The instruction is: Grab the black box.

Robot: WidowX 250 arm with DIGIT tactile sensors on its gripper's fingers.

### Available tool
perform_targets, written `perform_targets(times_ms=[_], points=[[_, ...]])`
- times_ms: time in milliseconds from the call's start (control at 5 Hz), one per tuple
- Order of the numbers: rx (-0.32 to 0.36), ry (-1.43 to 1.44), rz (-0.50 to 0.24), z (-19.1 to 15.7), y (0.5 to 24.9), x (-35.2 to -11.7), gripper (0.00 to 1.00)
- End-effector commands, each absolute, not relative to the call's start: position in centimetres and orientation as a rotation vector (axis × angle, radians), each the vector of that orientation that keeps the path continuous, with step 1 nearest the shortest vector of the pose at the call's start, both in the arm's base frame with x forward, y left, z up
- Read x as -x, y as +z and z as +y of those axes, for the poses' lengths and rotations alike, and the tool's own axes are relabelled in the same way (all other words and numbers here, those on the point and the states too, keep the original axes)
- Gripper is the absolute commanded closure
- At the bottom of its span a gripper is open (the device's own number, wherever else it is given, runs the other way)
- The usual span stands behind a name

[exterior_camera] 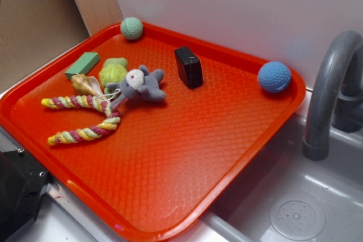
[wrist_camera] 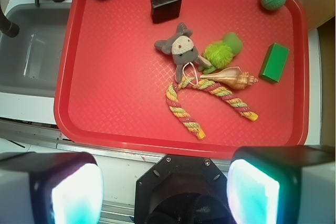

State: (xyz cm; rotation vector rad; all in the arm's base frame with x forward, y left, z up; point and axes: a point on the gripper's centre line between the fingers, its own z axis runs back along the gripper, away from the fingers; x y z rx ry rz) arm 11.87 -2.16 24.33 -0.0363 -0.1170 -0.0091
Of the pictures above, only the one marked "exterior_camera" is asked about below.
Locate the tan seashell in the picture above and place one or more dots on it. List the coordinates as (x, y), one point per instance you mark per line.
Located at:
(84, 85)

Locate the red plastic tray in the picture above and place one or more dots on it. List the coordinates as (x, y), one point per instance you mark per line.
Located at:
(166, 163)

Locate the multicolour braided rope toy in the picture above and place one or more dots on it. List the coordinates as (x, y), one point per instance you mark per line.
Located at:
(83, 118)

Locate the grey toy sink basin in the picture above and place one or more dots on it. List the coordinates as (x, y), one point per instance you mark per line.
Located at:
(283, 196)

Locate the green fuzzy plush toy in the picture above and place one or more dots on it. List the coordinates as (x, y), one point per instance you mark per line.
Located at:
(114, 70)

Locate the grey plush elephant toy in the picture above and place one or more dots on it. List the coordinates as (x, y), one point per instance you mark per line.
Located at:
(139, 82)

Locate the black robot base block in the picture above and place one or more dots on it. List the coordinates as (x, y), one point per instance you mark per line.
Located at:
(23, 184)

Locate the grey toy faucet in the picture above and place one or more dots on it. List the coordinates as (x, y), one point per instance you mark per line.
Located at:
(336, 101)

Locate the green dimpled ball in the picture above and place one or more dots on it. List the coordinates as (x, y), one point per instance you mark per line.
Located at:
(131, 28)

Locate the black box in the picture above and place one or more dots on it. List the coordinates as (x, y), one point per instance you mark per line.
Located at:
(189, 67)

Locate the blue dimpled ball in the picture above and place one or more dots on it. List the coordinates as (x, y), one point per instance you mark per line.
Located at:
(274, 77)

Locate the green rectangular block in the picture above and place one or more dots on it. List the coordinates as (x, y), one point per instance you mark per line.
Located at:
(83, 64)

